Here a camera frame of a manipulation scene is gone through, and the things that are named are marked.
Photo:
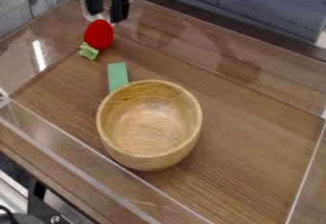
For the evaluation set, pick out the red plush strawberry toy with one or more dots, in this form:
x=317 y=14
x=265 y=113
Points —
x=98 y=39

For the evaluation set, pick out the green rectangular block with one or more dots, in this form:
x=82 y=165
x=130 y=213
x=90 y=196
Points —
x=118 y=76

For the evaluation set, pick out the wooden bowl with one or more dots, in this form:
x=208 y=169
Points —
x=148 y=122

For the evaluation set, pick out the black table leg bracket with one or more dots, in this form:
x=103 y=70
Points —
x=39 y=209

